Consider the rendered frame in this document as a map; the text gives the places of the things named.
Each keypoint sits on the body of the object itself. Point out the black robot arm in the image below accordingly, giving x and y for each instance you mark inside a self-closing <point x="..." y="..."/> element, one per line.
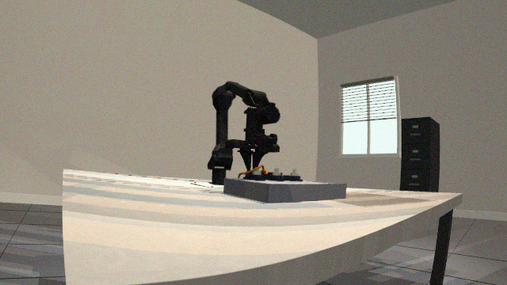
<point x="265" y="113"/>

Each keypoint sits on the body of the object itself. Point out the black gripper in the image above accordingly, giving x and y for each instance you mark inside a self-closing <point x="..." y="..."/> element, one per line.
<point x="245" y="148"/>

